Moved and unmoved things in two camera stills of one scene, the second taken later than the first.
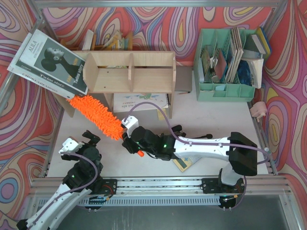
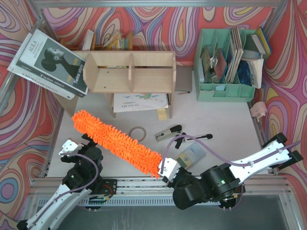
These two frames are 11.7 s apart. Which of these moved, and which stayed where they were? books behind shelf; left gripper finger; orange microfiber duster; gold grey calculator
Moved: orange microfiber duster
Stayed: left gripper finger; books behind shelf; gold grey calculator
